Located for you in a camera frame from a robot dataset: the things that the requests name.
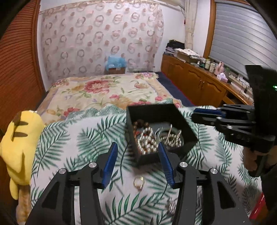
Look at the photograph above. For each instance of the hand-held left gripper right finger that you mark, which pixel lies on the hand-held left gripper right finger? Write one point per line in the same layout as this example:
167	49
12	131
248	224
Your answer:
167	166

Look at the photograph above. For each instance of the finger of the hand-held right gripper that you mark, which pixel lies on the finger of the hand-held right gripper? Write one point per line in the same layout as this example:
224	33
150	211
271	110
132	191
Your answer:
229	129
207	111

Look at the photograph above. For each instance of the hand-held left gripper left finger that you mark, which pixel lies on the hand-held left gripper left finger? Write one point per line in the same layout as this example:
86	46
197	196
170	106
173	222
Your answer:
109	166

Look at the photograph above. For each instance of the pale green bangle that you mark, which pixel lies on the pale green bangle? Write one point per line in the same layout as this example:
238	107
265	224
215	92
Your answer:
161	134

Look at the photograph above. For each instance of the black square box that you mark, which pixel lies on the black square box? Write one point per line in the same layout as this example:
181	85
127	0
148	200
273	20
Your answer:
158	113

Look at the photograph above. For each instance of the person's right hand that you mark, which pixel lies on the person's right hand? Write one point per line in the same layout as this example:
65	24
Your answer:
250	161

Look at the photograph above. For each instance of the wooden cabinet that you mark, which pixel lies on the wooden cabinet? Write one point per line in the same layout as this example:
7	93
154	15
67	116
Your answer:
194	82

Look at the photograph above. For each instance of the white power strip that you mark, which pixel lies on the white power strip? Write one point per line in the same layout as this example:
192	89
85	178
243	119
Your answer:
239	83

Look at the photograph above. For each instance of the pink tissue box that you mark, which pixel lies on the pink tissue box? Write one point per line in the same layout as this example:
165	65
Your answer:
222	77

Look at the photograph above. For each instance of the navy bed sheet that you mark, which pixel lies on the navy bed sheet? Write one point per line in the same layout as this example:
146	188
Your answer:
175	88

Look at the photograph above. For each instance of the leaf-print tablecloth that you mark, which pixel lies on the leaf-print tablecloth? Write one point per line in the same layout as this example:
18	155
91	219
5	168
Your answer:
71	151

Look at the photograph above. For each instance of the pink figurine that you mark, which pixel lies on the pink figurine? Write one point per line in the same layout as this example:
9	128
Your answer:
219	68

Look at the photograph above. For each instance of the group of small bottles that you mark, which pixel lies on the group of small bottles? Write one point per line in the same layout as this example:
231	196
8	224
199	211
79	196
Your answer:
207	65

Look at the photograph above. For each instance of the cardboard box with cloth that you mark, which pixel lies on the cardboard box with cloth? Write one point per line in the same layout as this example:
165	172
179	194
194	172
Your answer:
188	55

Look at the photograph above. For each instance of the stack of folded clothes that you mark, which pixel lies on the stack of folded clothes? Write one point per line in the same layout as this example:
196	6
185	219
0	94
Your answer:
174	47

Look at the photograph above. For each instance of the grey window blind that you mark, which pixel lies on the grey window blind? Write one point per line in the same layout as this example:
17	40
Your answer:
242	39

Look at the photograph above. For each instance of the floral bedspread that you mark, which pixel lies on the floral bedspread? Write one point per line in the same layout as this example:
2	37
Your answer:
97	93

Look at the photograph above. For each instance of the red object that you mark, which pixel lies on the red object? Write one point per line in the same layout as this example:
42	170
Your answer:
258	207

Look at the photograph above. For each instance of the beige corner curtain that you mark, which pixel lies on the beige corner curtain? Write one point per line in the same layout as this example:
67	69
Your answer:
190	23

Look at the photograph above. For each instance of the yellow plush toy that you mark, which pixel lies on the yellow plush toy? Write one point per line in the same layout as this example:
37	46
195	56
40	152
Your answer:
19	147

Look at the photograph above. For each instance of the small wooden box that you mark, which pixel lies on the small wooden box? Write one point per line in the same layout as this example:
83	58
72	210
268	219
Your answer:
115	71

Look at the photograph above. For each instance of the blue plush toy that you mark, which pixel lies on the blue plush toy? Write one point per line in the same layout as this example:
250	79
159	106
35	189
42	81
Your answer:
114	61

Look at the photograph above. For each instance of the circle-patterned curtain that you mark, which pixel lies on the circle-patterned curtain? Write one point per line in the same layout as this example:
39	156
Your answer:
97	39

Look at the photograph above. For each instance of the wooden louvered wardrobe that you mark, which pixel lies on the wooden louvered wardrobe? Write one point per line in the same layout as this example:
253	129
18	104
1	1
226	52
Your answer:
17	65

